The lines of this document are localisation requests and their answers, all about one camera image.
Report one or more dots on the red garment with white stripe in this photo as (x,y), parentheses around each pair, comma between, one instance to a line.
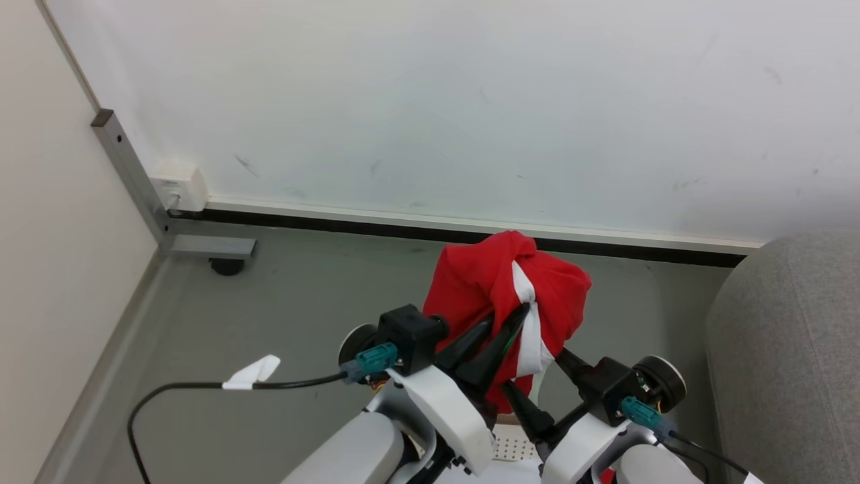
(470,282)

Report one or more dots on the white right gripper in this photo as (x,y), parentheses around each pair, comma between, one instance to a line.
(578,450)

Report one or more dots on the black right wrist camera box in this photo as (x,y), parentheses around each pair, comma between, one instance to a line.
(608,390)

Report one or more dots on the black caster wheel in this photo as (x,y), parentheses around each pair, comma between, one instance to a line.
(227,266)

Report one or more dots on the grey fabric sofa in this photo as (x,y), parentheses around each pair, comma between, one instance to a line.
(786,363)

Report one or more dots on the white wall socket box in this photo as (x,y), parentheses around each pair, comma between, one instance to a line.
(180,187)

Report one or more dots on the dark wall baseboard strip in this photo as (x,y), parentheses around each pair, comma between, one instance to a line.
(403,228)

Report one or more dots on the white tape tag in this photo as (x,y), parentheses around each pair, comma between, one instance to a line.
(254,372)

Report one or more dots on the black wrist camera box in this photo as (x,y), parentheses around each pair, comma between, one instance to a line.
(410,336)
(608,390)

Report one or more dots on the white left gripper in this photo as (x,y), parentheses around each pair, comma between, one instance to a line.
(447,410)

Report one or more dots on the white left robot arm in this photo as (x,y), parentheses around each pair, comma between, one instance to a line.
(349,450)

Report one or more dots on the grey metal frame post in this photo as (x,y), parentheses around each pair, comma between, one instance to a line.
(131,168)

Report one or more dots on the white perforated laundry basket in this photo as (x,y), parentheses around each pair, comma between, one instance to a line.
(514,447)

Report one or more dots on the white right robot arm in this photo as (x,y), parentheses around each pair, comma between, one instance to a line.
(655,467)

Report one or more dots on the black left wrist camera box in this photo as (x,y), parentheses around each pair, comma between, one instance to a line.
(410,336)

